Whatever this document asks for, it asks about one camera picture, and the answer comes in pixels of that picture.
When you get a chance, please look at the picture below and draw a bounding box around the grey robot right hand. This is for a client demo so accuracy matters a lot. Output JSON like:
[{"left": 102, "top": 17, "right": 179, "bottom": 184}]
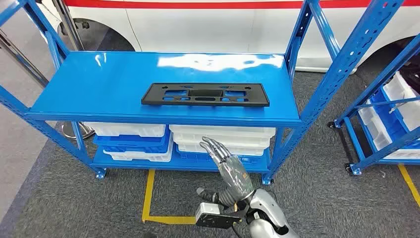
[{"left": 196, "top": 136, "right": 257, "bottom": 207}]

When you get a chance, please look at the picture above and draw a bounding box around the black plastic panel part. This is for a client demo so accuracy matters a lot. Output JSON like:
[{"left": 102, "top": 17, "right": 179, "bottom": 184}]
[{"left": 141, "top": 82, "right": 270, "bottom": 108}]

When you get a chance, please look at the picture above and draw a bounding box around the blue metal shelf rack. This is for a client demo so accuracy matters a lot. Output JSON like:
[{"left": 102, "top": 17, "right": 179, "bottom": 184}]
[{"left": 0, "top": 0, "right": 408, "bottom": 185}]

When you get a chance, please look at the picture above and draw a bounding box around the blue wheeled shelf cart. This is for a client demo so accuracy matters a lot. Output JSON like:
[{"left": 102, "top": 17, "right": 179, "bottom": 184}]
[{"left": 328, "top": 33, "right": 420, "bottom": 177}]

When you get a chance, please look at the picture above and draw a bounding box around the blue plastic bin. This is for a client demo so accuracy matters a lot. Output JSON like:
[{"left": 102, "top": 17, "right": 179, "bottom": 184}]
[
  {"left": 93, "top": 129, "right": 172, "bottom": 154},
  {"left": 369, "top": 88, "right": 413, "bottom": 142},
  {"left": 175, "top": 146, "right": 271, "bottom": 165}
]

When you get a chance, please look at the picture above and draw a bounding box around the yellow floor tape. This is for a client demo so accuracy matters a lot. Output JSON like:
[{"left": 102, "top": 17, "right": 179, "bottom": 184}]
[
  {"left": 398, "top": 164, "right": 420, "bottom": 208},
  {"left": 142, "top": 169, "right": 239, "bottom": 226}
]

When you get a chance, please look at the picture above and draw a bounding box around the white car with red stripe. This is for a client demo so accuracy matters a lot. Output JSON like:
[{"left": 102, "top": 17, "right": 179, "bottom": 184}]
[{"left": 39, "top": 0, "right": 420, "bottom": 73}]

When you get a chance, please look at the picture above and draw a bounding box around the grey metal bar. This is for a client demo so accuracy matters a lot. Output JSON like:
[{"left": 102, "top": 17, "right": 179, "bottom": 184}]
[{"left": 0, "top": 29, "right": 50, "bottom": 88}]

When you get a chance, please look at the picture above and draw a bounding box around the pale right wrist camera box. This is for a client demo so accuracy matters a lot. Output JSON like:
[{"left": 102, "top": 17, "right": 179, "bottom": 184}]
[{"left": 195, "top": 202, "right": 244, "bottom": 230}]

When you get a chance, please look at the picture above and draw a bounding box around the chrome stanchion post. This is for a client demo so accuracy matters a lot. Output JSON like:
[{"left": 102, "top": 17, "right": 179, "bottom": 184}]
[{"left": 51, "top": 0, "right": 96, "bottom": 140}]

